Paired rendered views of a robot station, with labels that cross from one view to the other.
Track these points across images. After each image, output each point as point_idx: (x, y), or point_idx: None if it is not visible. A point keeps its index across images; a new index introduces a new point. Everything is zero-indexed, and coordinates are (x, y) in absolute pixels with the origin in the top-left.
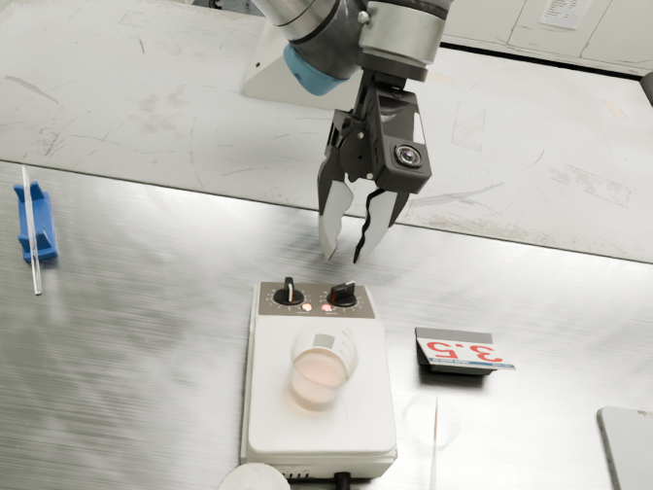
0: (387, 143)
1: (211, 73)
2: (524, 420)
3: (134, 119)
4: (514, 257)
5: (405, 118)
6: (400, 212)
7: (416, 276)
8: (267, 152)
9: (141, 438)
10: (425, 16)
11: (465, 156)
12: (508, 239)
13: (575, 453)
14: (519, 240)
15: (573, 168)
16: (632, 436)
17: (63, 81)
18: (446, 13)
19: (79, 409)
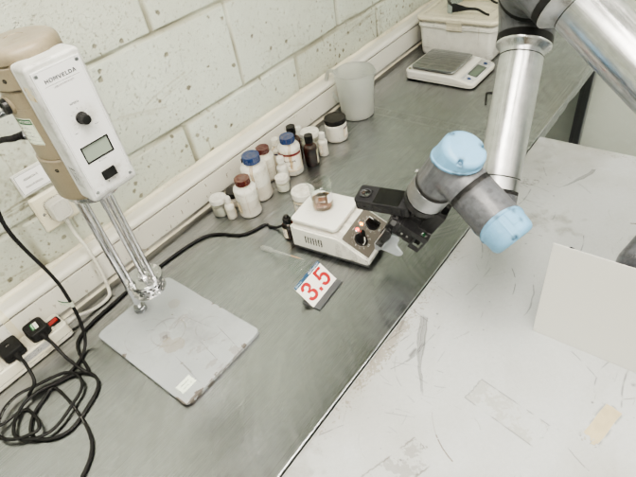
0: (375, 187)
1: (601, 253)
2: (277, 300)
3: (543, 211)
4: (356, 353)
5: (389, 199)
6: (377, 241)
7: (369, 295)
8: (497, 261)
9: (350, 196)
10: (415, 176)
11: (462, 381)
12: (370, 360)
13: (253, 310)
14: (366, 365)
15: (418, 471)
16: (239, 332)
17: (589, 188)
18: (418, 187)
19: (369, 185)
